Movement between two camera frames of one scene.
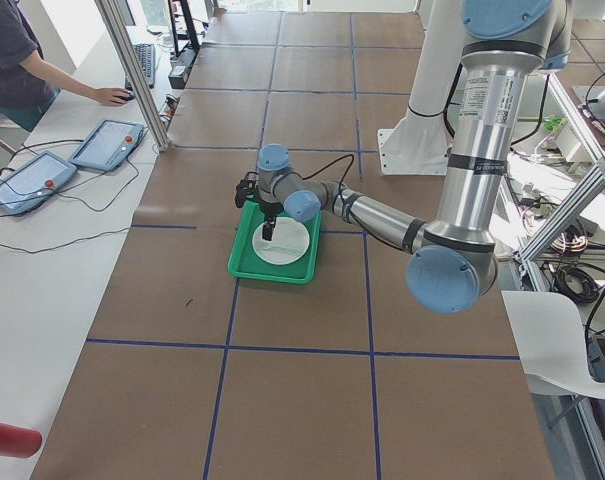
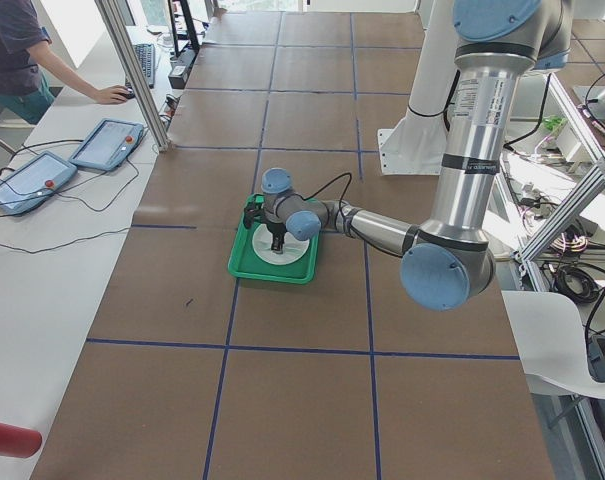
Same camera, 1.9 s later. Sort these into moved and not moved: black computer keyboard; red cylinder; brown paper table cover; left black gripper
Moved: left black gripper
Not moved: red cylinder; black computer keyboard; brown paper table cover
